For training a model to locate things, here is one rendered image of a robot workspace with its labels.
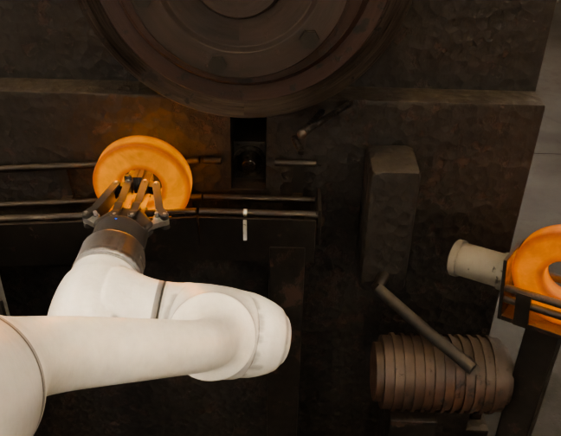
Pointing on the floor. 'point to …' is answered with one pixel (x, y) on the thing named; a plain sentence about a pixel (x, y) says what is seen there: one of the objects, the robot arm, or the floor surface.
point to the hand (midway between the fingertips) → (142, 173)
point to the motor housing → (435, 381)
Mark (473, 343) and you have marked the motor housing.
